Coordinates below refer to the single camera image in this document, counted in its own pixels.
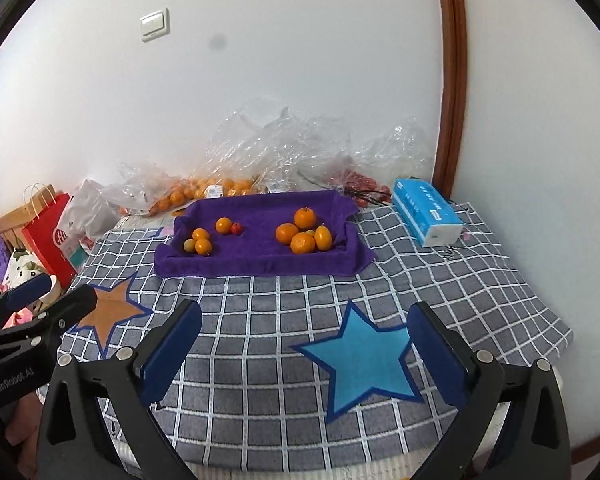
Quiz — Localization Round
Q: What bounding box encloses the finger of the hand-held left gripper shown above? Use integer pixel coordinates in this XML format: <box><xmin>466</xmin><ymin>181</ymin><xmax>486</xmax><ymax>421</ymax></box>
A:
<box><xmin>0</xmin><ymin>285</ymin><xmax>98</xmax><ymax>343</ymax></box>
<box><xmin>0</xmin><ymin>273</ymin><xmax>52</xmax><ymax>331</ymax></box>

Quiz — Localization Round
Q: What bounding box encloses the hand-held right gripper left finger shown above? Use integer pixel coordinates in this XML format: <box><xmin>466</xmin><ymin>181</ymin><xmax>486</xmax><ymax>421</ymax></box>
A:
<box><xmin>36</xmin><ymin>299</ymin><xmax>203</xmax><ymax>480</ymax></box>

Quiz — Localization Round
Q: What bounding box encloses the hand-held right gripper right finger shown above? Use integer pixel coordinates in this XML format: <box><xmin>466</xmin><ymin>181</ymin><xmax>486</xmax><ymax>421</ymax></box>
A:
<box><xmin>406</xmin><ymin>301</ymin><xmax>572</xmax><ymax>480</ymax></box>

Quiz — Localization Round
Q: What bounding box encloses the purple towel-lined tray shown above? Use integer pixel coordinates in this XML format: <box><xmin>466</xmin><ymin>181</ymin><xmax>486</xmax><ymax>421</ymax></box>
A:
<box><xmin>154</xmin><ymin>190</ymin><xmax>377</xmax><ymax>278</ymax></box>

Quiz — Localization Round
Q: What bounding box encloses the person's left hand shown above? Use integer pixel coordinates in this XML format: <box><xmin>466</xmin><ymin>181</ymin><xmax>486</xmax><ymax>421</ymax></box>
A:
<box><xmin>2</xmin><ymin>392</ymin><xmax>41</xmax><ymax>466</ymax></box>

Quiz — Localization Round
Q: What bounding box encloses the white printed plush toy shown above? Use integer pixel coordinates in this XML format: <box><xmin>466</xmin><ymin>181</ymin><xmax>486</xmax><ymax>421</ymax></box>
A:
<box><xmin>2</xmin><ymin>249</ymin><xmax>58</xmax><ymax>311</ymax></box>

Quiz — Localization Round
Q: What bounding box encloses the red paper bag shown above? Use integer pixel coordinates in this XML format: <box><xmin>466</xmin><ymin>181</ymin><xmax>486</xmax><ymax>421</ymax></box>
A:
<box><xmin>21</xmin><ymin>192</ymin><xmax>81</xmax><ymax>291</ymax></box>

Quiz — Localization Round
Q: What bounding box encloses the brown paper bag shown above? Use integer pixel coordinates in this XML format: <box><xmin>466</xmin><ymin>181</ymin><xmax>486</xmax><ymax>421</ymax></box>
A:
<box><xmin>0</xmin><ymin>215</ymin><xmax>36</xmax><ymax>253</ymax></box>

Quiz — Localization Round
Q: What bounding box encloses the white plastic bag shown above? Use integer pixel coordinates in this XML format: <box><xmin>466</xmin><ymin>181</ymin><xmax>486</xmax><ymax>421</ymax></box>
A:
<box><xmin>60</xmin><ymin>178</ymin><xmax>121</xmax><ymax>256</ymax></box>

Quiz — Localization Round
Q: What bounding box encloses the grey checked star blanket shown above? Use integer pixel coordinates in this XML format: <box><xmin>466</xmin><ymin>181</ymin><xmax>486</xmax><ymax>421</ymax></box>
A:
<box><xmin>57</xmin><ymin>200</ymin><xmax>575</xmax><ymax>471</ymax></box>

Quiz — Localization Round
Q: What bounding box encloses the translucent plastic bag with oranges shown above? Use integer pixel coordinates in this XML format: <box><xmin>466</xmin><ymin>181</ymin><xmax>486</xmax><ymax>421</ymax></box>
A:
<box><xmin>102</xmin><ymin>162</ymin><xmax>186</xmax><ymax>218</ymax></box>

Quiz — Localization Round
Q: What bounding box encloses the blue tissue pack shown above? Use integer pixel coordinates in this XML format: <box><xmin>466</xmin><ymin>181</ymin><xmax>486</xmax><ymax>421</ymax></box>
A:
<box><xmin>391</xmin><ymin>178</ymin><xmax>465</xmax><ymax>248</ymax></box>

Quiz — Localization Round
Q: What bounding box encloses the clear bag of tangerines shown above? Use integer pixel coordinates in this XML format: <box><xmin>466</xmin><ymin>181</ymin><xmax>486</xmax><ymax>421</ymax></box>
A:
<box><xmin>177</xmin><ymin>172</ymin><xmax>258</xmax><ymax>201</ymax></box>

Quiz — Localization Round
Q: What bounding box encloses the clear bag of cherry tomatoes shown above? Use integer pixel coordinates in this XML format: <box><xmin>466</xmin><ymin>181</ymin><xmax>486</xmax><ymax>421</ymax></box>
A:
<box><xmin>325</xmin><ymin>117</ymin><xmax>436</xmax><ymax>208</ymax></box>

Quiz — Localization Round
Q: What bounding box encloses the clear bag of yellowish fruit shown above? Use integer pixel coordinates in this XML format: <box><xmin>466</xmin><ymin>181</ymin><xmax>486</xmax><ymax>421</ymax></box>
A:
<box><xmin>205</xmin><ymin>105</ymin><xmax>353</xmax><ymax>196</ymax></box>

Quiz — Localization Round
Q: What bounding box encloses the brown wooden door frame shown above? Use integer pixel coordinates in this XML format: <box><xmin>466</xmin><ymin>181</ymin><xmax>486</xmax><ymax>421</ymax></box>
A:
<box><xmin>432</xmin><ymin>0</ymin><xmax>468</xmax><ymax>196</ymax></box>

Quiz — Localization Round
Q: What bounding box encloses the white light switch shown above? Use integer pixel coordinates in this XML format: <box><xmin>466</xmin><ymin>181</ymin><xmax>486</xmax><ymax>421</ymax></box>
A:
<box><xmin>140</xmin><ymin>7</ymin><xmax>171</xmax><ymax>43</ymax></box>

